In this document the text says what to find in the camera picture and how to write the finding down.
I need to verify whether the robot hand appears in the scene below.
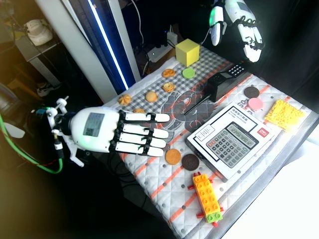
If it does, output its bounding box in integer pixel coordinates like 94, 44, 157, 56
209, 0, 265, 63
70, 106, 170, 158

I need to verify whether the large black toy phone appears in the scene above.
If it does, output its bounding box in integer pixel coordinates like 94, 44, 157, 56
183, 63, 247, 116

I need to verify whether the white calculator box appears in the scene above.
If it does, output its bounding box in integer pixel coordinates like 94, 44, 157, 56
185, 101, 281, 183

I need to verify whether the scalloped butter cookie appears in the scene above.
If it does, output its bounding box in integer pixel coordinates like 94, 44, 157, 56
117, 94, 132, 106

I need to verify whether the plain round biscuit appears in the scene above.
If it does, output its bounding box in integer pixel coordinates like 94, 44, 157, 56
145, 91, 159, 103

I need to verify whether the yellow foam cube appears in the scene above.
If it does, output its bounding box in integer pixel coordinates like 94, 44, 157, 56
175, 38, 201, 67

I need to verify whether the black and white sneaker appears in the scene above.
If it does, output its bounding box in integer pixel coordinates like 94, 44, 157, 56
36, 81, 62, 97

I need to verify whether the white plug adapter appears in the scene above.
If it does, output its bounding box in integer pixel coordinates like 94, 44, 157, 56
166, 24, 178, 47

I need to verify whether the orange round sandwich cookie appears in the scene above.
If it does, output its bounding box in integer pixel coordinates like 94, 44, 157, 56
164, 148, 182, 165

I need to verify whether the dark brown sandwich cookie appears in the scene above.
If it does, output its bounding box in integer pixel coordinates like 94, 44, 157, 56
243, 86, 260, 99
181, 153, 200, 171

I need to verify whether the green round sandwich cookie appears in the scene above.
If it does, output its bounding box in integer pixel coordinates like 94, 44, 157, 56
181, 67, 195, 79

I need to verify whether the blue light strip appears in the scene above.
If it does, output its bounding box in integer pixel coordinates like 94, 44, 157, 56
86, 0, 130, 91

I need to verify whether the grey quilt with bear print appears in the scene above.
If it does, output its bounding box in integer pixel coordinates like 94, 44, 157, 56
102, 43, 314, 239

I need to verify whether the pink round sandwich cookie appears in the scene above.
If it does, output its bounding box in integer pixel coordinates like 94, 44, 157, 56
248, 97, 264, 112

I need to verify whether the white pillar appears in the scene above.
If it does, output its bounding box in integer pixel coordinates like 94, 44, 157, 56
34, 0, 143, 103

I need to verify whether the white power strip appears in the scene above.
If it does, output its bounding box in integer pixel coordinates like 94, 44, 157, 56
147, 44, 175, 63

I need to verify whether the grey shelf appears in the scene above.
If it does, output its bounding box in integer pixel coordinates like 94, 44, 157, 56
14, 37, 63, 85

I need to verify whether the red plastic toy piece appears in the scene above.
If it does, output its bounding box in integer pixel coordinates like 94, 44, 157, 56
187, 171, 225, 227

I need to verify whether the yellow noodle block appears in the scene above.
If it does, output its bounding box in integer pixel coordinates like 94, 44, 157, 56
264, 99, 306, 132

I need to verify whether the white shoe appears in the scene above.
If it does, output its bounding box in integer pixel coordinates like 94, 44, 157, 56
24, 19, 54, 47

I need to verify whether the orange yellow green toy brick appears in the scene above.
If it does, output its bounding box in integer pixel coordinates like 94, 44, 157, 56
192, 173, 224, 224

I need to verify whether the green cable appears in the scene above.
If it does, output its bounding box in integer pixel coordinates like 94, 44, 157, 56
0, 113, 64, 175

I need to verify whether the flower ring butter cookie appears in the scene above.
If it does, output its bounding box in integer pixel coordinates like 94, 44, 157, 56
162, 82, 176, 93

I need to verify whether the white cable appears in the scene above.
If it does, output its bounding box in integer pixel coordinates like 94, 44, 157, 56
129, 0, 152, 75

